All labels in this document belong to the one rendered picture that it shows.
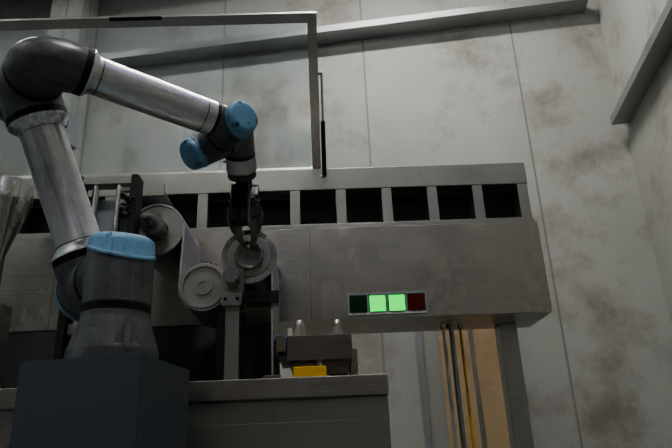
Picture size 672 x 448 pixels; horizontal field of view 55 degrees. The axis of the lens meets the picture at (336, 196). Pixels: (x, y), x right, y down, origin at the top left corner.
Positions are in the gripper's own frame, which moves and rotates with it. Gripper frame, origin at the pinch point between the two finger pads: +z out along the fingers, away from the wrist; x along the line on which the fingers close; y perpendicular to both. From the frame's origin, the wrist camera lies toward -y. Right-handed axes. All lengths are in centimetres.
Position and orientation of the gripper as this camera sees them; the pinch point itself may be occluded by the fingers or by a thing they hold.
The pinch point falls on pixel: (247, 244)
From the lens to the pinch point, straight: 170.8
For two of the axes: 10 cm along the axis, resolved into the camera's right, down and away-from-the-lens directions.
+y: -0.4, -4.6, 8.9
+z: 0.2, 8.9, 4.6
